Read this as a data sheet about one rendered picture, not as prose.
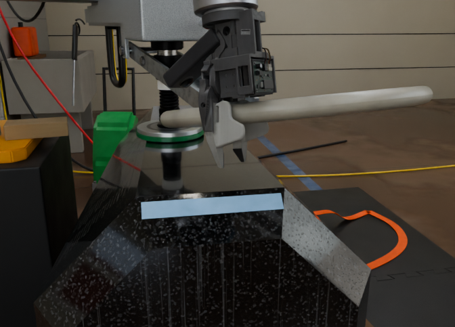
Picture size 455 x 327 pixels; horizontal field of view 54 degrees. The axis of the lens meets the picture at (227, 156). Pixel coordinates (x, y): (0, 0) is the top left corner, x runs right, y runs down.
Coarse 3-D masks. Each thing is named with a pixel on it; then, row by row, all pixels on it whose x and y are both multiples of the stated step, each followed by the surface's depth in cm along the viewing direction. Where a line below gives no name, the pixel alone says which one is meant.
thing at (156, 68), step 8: (120, 48) 151; (136, 48) 146; (144, 48) 154; (136, 56) 147; (144, 56) 139; (144, 64) 141; (152, 64) 134; (160, 64) 128; (152, 72) 135; (160, 72) 128; (160, 80) 129; (176, 88) 119; (184, 88) 114; (192, 88) 109; (184, 96) 114; (192, 96) 110; (248, 96) 107; (192, 104) 110
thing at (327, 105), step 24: (312, 96) 60; (336, 96) 60; (360, 96) 61; (384, 96) 62; (408, 96) 64; (432, 96) 72; (168, 120) 73; (192, 120) 67; (240, 120) 62; (264, 120) 62
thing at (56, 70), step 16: (16, 64) 369; (32, 64) 371; (48, 64) 373; (64, 64) 376; (80, 64) 382; (16, 80) 372; (32, 80) 375; (48, 80) 377; (64, 80) 379; (80, 80) 382; (16, 96) 376; (32, 96) 378; (48, 96) 381; (64, 96) 383; (80, 96) 386; (16, 112) 380; (48, 112) 384; (64, 112) 387; (80, 112) 409; (80, 144) 410
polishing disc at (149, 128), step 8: (144, 128) 141; (152, 128) 141; (160, 128) 141; (176, 128) 141; (184, 128) 141; (192, 128) 141; (200, 128) 142; (152, 136) 136; (160, 136) 135; (168, 136) 135; (176, 136) 136
